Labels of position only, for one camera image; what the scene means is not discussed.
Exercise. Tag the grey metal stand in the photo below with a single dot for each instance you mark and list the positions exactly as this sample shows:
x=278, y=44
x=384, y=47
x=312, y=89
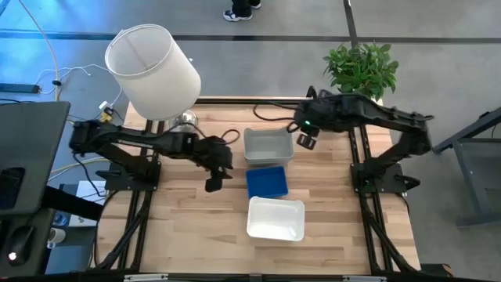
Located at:
x=469, y=156

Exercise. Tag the grey plastic basket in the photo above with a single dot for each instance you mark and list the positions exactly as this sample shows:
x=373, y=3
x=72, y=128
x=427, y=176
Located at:
x=270, y=162
x=268, y=143

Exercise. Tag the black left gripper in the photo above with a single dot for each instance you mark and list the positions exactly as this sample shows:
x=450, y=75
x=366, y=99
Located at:
x=215, y=156

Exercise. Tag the white mug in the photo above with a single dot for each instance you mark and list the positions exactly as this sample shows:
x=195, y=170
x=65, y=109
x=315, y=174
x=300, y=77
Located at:
x=56, y=235

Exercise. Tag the green leafy potted plant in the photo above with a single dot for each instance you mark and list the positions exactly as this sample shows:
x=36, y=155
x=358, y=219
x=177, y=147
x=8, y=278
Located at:
x=360, y=70

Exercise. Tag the white paper sheet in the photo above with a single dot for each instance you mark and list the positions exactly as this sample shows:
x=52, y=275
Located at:
x=88, y=188

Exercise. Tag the white lamp shade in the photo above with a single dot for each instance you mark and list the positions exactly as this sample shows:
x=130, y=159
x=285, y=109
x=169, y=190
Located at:
x=152, y=74

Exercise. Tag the person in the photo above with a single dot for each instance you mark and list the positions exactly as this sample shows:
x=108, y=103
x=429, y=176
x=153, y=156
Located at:
x=238, y=8

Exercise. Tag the blue slotted plastic basket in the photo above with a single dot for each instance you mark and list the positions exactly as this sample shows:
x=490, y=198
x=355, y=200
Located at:
x=266, y=182

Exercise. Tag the black power strip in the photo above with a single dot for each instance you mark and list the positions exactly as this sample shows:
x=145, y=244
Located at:
x=19, y=88

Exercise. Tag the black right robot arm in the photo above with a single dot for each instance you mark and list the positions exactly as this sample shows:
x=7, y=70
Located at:
x=372, y=111

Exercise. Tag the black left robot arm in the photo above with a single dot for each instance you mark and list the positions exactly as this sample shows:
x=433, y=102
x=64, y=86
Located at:
x=129, y=137

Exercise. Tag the black frame rail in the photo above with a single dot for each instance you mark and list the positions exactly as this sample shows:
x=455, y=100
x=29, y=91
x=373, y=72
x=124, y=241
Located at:
x=129, y=235
x=365, y=149
x=242, y=101

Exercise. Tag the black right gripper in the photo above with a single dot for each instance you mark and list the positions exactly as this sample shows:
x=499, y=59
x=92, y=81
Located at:
x=307, y=115

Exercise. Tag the white plastic basket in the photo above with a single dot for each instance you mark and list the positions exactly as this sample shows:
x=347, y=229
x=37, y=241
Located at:
x=274, y=219

